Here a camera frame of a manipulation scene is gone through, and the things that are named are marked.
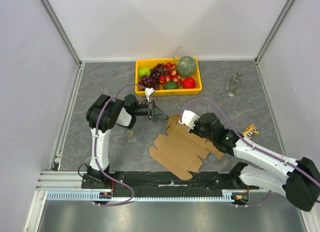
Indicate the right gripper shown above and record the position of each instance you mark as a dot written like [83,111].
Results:
[197,128]

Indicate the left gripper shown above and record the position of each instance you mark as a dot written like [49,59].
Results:
[154,112]

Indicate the brown cardboard box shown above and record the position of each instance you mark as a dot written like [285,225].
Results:
[181,152]

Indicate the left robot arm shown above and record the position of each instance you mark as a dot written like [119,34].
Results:
[103,115]

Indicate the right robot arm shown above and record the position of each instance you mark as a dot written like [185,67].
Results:
[298,180]

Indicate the green avocado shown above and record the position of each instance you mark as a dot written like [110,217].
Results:
[171,85]

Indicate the dark purple grape bunch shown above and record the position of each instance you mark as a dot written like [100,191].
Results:
[150,81]

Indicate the small clear snack wrapper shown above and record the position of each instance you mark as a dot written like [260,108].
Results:
[131,136]

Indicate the yellow candy bag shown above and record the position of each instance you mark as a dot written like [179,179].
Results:
[250,131]

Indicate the red cherry bunch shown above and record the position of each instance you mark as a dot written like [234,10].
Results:
[169,73]

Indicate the red tomato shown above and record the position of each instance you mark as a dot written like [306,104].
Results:
[189,83]

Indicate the green apple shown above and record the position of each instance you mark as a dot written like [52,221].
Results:
[144,71]

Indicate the clear glass bottle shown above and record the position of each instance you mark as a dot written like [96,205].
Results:
[234,84]

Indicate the yellow plastic tray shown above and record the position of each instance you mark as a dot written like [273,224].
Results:
[150,63]

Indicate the green netted melon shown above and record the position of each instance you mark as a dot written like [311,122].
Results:
[186,66]

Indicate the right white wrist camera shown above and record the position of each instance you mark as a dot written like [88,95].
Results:
[188,118]

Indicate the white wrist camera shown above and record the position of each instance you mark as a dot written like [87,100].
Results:
[148,93]
[188,118]

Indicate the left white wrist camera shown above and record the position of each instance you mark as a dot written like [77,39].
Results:
[148,93]

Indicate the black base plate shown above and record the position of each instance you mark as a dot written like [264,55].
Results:
[208,180]

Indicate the grey slotted cable duct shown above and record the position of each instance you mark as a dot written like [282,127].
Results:
[96,196]

